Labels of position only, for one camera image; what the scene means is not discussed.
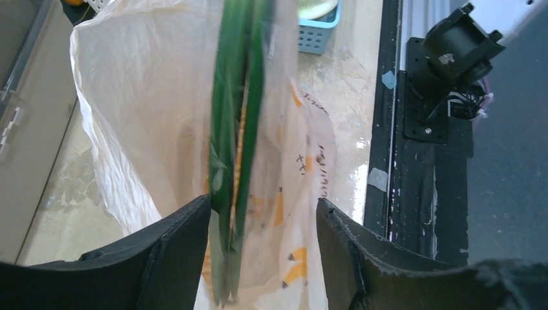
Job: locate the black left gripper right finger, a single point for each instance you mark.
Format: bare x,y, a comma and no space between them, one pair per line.
363,270

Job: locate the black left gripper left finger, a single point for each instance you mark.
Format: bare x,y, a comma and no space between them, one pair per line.
157,267

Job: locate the translucent banana print plastic bag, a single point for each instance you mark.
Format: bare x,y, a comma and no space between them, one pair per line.
144,77

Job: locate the green onion bundle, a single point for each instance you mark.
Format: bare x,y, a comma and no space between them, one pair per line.
236,102

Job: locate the blue plastic basket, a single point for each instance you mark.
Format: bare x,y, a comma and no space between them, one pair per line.
316,24

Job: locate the black mounting rail base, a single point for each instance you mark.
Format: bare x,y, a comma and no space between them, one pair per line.
431,67

